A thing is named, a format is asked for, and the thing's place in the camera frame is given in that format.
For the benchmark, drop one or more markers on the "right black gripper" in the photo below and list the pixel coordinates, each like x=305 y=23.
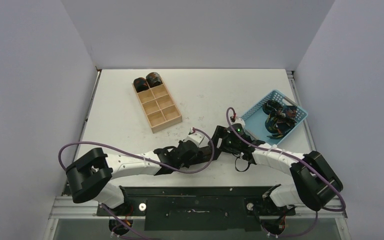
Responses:
x=219 y=136

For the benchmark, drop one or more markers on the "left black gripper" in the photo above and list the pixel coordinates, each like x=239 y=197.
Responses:
x=186 y=164

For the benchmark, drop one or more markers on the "blue plastic basket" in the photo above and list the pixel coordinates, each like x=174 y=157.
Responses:
x=255 y=118

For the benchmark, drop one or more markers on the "wooden compartment tray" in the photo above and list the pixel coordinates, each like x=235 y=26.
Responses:
x=159 y=108

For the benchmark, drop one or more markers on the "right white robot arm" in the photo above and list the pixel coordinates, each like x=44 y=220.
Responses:
x=314 y=181

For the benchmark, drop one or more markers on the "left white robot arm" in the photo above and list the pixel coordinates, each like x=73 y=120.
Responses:
x=89 y=176

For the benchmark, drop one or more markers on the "colourful ties pile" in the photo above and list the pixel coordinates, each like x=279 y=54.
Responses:
x=280 y=118

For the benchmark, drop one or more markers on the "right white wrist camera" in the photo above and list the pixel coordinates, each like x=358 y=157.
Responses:
x=238 y=120

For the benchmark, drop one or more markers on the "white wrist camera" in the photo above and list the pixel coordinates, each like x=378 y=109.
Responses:
x=238 y=120
x=195 y=137

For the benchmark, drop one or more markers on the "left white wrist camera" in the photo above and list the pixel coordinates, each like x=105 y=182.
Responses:
x=195 y=137

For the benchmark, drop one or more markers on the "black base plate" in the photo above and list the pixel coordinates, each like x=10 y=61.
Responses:
x=201 y=208

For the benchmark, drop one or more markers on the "aluminium frame rail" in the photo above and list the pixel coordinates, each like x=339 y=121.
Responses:
x=64 y=208

